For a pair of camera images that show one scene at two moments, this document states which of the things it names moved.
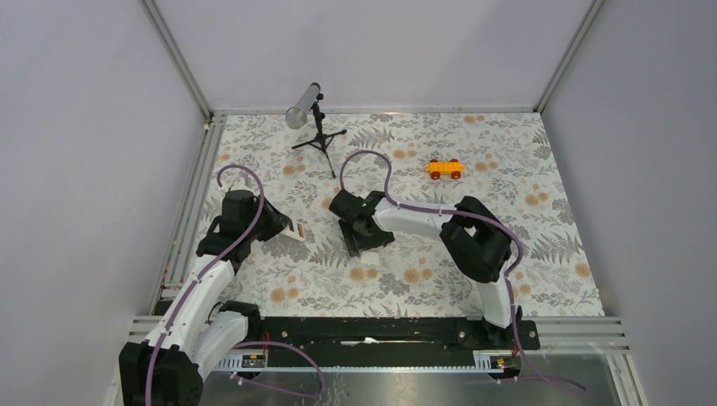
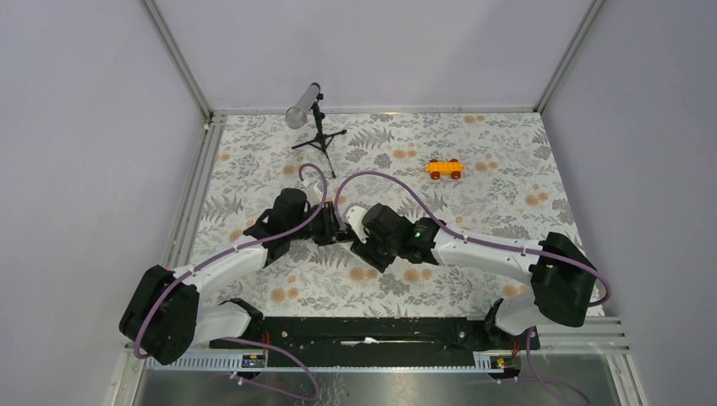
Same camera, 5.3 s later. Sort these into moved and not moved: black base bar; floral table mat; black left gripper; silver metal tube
Moved: black left gripper
Not moved: black base bar; floral table mat; silver metal tube
